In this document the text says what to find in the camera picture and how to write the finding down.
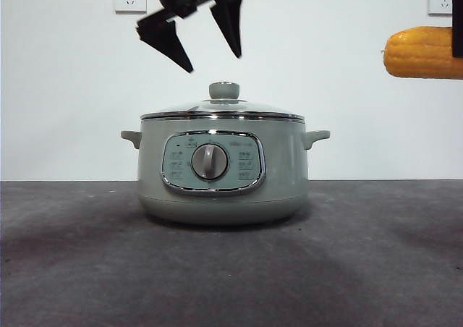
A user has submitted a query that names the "glass lid with green knob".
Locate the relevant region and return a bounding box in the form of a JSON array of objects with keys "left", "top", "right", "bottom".
[{"left": 140, "top": 81, "right": 305, "bottom": 122}]

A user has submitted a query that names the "yellow corn cob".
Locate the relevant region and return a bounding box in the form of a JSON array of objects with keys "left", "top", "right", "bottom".
[{"left": 382, "top": 26, "right": 463, "bottom": 80}]

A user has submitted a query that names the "pale green electric pot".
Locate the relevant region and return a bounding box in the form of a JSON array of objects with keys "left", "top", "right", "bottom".
[{"left": 120, "top": 115, "right": 331, "bottom": 227}]

